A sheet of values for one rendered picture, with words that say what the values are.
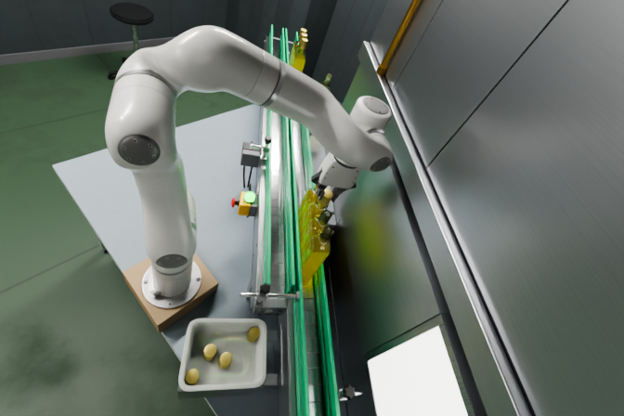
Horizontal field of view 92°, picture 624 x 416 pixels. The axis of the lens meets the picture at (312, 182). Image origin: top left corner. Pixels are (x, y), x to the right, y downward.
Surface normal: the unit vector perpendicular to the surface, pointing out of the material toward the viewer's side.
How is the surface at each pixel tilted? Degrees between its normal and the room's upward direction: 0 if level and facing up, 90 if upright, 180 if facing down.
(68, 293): 0
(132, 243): 0
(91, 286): 0
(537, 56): 90
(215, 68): 75
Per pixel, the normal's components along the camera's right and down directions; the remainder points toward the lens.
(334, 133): -0.39, 0.34
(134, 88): 0.14, -0.63
